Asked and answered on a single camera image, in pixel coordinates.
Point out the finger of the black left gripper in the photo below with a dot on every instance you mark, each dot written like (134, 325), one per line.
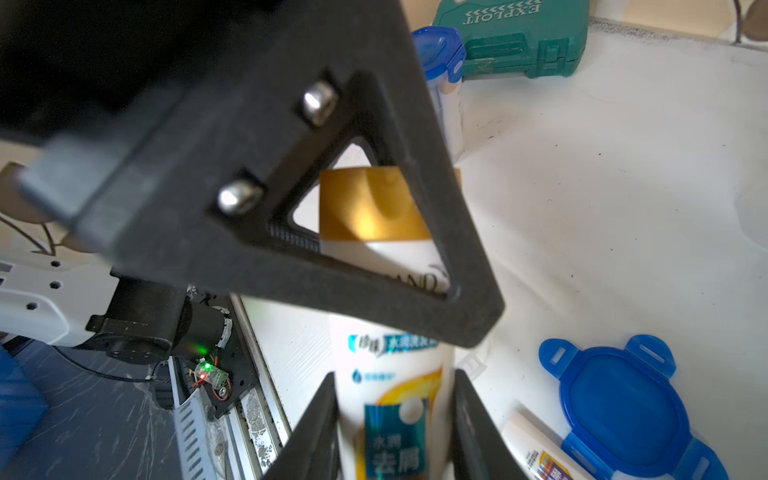
(363, 93)

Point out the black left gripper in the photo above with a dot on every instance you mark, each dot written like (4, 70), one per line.
(132, 103)

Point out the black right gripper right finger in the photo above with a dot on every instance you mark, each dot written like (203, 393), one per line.
(478, 450)

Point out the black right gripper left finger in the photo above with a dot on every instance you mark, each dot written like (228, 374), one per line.
(312, 450)

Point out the white bottle angled gold cap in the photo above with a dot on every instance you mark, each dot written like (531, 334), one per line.
(393, 387)

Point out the clear plastic container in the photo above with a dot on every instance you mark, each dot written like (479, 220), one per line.
(473, 361)
(446, 98)

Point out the blue lid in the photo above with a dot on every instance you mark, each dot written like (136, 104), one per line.
(441, 52)
(624, 414)

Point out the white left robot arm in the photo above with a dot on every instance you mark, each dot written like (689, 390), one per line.
(66, 293)

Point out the white bottle purple label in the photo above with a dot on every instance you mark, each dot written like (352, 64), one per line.
(538, 456)

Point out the green plastic tool case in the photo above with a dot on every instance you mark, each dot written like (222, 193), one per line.
(534, 38)

